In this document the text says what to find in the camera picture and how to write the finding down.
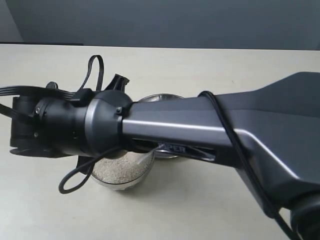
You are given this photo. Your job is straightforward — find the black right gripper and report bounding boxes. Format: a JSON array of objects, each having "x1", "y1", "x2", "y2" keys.
[{"x1": 9, "y1": 81, "x2": 93, "y2": 159}]

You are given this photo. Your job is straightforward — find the black round cable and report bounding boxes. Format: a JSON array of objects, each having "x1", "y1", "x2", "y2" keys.
[{"x1": 59, "y1": 90, "x2": 296, "y2": 240}]

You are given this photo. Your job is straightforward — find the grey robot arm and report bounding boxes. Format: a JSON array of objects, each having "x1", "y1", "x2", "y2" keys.
[{"x1": 1, "y1": 72, "x2": 320, "y2": 240}]

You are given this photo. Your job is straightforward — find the round steel plate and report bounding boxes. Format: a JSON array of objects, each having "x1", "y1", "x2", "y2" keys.
[{"x1": 137, "y1": 93, "x2": 186, "y2": 160}]

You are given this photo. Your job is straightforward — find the black flat ribbon cable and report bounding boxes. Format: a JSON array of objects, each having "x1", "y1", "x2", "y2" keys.
[{"x1": 0, "y1": 54, "x2": 106, "y2": 118}]

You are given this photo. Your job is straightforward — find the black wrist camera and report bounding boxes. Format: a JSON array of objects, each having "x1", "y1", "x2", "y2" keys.
[{"x1": 76, "y1": 156, "x2": 95, "y2": 176}]

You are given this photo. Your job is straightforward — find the steel bowl of rice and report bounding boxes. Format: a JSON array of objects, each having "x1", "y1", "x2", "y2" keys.
[{"x1": 91, "y1": 150, "x2": 155, "y2": 191}]

